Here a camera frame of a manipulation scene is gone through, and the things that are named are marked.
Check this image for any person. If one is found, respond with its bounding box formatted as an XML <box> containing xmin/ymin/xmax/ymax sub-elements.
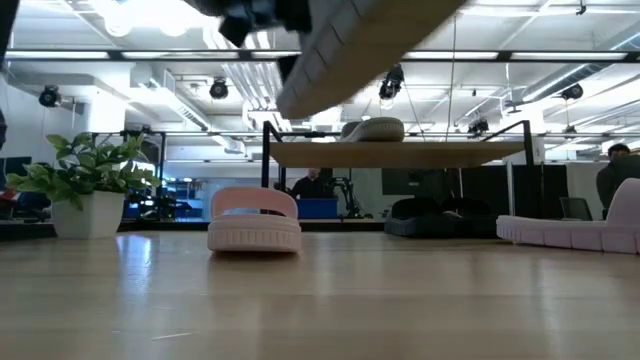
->
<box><xmin>290</xmin><ymin>168</ymin><xmax>331</xmax><ymax>200</ymax></box>
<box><xmin>595</xmin><ymin>143</ymin><xmax>640</xmax><ymax>220</ymax></box>

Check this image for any pink slide sandal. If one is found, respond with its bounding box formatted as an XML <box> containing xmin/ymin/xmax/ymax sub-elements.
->
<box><xmin>495</xmin><ymin>177</ymin><xmax>640</xmax><ymax>256</ymax></box>
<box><xmin>206</xmin><ymin>185</ymin><xmax>303</xmax><ymax>254</ymax></box>

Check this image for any black room divider panel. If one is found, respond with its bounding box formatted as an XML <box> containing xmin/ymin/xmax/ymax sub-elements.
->
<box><xmin>462</xmin><ymin>164</ymin><xmax>569</xmax><ymax>219</ymax></box>

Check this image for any blue storage bin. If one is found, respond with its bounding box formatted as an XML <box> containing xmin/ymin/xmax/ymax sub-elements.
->
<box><xmin>294</xmin><ymin>198</ymin><xmax>339</xmax><ymax>220</ymax></box>

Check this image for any grey office chair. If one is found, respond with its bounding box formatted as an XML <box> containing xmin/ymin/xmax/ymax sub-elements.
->
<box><xmin>558</xmin><ymin>196</ymin><xmax>594</xmax><ymax>222</ymax></box>

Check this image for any grey slide sandal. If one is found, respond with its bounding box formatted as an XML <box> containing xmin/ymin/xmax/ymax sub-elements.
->
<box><xmin>275</xmin><ymin>0</ymin><xmax>470</xmax><ymax>121</ymax></box>
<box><xmin>339</xmin><ymin>116</ymin><xmax>406</xmax><ymax>144</ymax></box>

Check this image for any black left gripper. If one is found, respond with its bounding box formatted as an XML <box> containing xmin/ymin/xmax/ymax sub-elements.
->
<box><xmin>184</xmin><ymin>0</ymin><xmax>314</xmax><ymax>49</ymax></box>

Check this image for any wooden shelf with black frame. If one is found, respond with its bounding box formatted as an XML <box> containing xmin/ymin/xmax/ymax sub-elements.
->
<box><xmin>259</xmin><ymin>119</ymin><xmax>545</xmax><ymax>225</ymax></box>

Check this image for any white curtain panel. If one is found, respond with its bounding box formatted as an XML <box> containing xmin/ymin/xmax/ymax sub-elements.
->
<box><xmin>566</xmin><ymin>162</ymin><xmax>601</xmax><ymax>221</ymax></box>

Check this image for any overhead LED light bar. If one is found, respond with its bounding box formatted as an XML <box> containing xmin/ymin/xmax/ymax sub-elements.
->
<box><xmin>4</xmin><ymin>48</ymin><xmax>640</xmax><ymax>64</ymax></box>

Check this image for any green potted plant white pot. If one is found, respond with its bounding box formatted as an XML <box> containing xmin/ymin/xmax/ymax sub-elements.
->
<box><xmin>4</xmin><ymin>132</ymin><xmax>162</xmax><ymax>240</ymax></box>

